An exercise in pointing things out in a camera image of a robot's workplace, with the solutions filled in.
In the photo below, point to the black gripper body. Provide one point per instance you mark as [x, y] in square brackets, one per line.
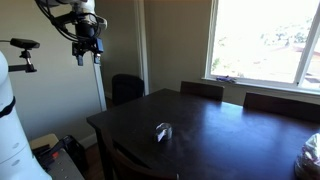
[85, 33]

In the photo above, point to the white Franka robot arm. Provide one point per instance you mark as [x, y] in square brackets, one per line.
[13, 133]

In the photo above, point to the black office chair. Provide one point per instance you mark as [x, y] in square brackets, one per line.
[128, 89]

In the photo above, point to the cream coloured box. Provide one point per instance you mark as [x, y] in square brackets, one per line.
[41, 140]

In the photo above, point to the black tool with red button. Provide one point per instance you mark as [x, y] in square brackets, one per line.
[71, 150]

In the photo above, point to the grey perforated platform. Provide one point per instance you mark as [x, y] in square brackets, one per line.
[63, 168]

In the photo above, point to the dark wooden chair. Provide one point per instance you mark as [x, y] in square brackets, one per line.
[201, 90]
[283, 106]
[133, 168]

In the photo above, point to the purple object on sill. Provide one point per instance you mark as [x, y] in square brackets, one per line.
[226, 79]

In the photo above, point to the white framed window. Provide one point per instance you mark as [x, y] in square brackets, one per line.
[266, 43]

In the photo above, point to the clear plastic food bag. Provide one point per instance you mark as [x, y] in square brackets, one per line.
[310, 156]

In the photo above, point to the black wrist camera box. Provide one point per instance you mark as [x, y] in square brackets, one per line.
[100, 46]

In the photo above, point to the white door frame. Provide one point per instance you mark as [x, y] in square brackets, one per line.
[100, 86]

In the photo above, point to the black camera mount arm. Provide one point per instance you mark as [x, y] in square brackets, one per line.
[26, 65]

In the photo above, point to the black external camera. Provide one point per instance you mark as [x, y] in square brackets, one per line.
[25, 43]

